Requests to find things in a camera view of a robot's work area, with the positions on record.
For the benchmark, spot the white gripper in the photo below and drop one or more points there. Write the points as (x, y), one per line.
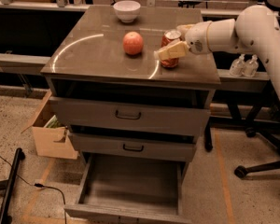
(196, 37)

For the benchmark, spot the red coke can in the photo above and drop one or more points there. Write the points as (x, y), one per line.
(168, 37)

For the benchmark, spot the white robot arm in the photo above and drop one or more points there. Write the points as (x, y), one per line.
(255, 31)

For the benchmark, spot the grey top drawer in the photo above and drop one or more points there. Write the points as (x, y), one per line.
(130, 117)

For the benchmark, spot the grey drawer cabinet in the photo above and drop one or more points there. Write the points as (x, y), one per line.
(91, 64)

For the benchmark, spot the grey middle drawer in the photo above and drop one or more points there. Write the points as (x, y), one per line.
(128, 147)

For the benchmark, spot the grey open bottom drawer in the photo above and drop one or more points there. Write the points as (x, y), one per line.
(125, 190)

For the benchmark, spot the red apple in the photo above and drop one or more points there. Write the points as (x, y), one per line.
(133, 43)

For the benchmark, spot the white bowl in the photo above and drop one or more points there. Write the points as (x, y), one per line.
(127, 10)

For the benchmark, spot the left clear sanitizer bottle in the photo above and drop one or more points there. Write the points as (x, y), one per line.
(237, 66)

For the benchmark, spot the black office chair base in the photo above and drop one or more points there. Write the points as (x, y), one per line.
(261, 138)

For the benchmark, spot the cardboard box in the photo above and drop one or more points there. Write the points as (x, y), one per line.
(49, 142)

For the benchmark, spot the black floor stand leg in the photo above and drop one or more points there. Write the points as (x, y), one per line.
(7, 186)

